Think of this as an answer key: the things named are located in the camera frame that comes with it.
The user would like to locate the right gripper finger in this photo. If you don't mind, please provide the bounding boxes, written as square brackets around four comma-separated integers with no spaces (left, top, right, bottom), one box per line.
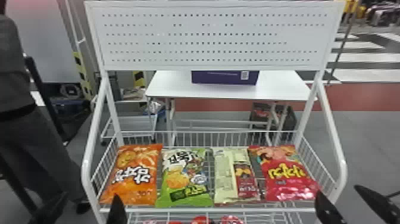
[354,184,400,224]
[314,190,348,224]

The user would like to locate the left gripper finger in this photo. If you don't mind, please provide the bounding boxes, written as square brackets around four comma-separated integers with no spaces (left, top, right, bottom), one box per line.
[28,192,68,224]
[105,193,129,224]

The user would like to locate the orange snack packet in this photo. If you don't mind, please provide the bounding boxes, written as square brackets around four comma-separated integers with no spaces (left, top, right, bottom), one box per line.
[99,144,164,206]

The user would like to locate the red snack packet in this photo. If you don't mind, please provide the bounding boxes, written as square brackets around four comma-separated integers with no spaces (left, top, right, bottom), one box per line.
[248,144,320,202]

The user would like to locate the green snack packet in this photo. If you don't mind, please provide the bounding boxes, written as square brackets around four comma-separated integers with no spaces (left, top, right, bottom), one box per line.
[155,147,214,209]

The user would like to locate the person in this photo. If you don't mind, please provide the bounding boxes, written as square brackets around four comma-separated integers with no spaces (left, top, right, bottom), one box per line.
[0,0,92,224]

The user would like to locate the white shelf trolley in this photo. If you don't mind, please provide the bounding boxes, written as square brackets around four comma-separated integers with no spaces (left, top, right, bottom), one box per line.
[99,95,159,145]

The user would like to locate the beige snack packet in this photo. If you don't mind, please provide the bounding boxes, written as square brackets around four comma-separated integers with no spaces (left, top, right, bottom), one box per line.
[211,147,261,206]

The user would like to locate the white side table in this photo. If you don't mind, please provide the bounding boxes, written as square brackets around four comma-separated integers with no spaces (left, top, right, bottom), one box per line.
[145,70,318,147]

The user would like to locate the purple box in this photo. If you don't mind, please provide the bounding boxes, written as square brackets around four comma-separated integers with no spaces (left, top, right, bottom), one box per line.
[191,70,260,86]

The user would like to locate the yellow black striped post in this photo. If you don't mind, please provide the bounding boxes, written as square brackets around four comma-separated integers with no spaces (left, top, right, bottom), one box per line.
[73,51,95,101]

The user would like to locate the white wire rack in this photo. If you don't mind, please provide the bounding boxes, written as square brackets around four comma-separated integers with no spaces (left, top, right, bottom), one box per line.
[80,0,349,224]

